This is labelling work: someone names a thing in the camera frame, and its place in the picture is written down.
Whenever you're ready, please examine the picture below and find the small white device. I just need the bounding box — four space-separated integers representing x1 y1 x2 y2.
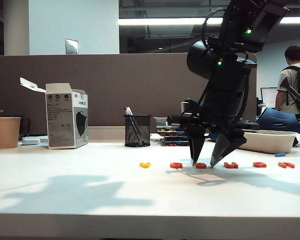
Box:
21 137 42 146

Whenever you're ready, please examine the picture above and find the person in beige shirt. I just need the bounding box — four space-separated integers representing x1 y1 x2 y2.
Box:
274 45 300 118

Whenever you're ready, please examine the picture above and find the brown paper cup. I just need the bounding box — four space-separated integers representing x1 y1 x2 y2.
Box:
0 117 22 150

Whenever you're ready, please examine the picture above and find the white ceiling light strip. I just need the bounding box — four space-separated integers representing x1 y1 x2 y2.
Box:
118 16 300 26

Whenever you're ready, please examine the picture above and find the silver wall plate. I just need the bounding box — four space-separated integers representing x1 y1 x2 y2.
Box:
65 38 79 55

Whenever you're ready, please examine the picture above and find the white grey mask box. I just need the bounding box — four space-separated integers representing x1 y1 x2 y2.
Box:
19 77 89 150

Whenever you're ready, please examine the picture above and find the blue fabric bag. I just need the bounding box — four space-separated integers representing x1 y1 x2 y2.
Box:
208 107 300 143

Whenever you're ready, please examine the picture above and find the black mesh pen holder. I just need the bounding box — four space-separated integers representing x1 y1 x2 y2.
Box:
123 114 152 148

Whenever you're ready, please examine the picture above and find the red letter n magnet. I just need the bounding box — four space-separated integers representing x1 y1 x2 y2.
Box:
277 162 296 170

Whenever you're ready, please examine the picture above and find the white computer monitor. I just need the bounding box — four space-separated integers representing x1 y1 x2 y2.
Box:
260 87 278 109

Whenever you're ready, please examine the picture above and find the black silver pen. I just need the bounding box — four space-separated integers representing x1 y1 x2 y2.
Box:
123 106 146 146

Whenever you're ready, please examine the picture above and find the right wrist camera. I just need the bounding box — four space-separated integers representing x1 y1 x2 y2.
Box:
181 99 199 115

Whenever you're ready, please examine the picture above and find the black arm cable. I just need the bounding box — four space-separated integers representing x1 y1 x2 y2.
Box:
196 7 251 123

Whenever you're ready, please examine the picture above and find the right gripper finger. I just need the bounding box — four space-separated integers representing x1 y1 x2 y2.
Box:
209 128 248 168
187 124 206 167

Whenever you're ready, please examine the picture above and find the brown desk partition panel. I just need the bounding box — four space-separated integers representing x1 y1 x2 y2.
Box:
0 51 257 137

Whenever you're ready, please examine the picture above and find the colourful letter magnet board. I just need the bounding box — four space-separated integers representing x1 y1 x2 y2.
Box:
159 140 191 147
161 136 190 142
156 126 188 133
159 131 190 138

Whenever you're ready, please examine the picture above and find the beige pulp tray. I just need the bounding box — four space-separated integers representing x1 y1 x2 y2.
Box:
238 129 299 154

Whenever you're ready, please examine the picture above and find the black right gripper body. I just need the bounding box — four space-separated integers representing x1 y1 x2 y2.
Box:
166 83 261 136

